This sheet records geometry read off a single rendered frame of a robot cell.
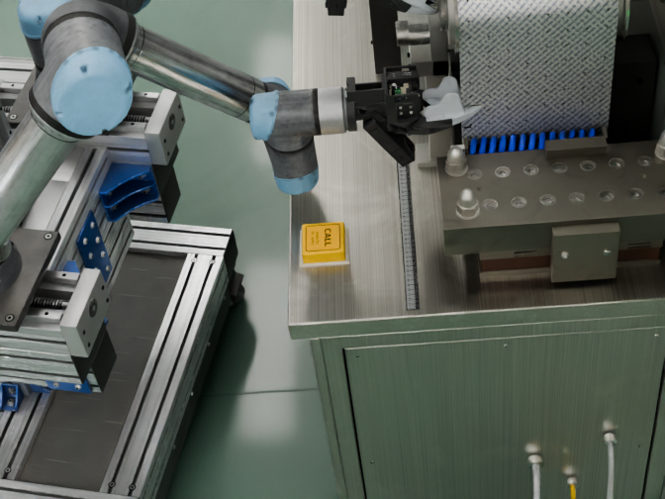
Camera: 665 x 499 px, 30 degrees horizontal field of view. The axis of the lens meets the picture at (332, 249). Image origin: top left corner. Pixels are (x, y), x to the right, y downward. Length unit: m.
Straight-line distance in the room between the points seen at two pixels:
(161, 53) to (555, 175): 0.65
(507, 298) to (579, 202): 0.19
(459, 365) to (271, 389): 1.02
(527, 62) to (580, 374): 0.54
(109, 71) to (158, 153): 0.78
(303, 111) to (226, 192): 1.54
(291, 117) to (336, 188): 0.25
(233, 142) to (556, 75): 1.79
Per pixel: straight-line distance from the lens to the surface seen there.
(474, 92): 1.97
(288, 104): 1.96
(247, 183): 3.48
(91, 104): 1.82
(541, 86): 1.98
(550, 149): 1.99
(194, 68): 2.02
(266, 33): 3.98
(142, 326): 2.93
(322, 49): 2.44
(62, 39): 1.86
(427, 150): 2.19
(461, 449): 2.28
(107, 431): 2.78
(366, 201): 2.13
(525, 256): 1.98
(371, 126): 1.98
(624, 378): 2.15
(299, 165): 2.02
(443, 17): 1.91
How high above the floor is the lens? 2.43
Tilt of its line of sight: 48 degrees down
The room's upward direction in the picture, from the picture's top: 8 degrees counter-clockwise
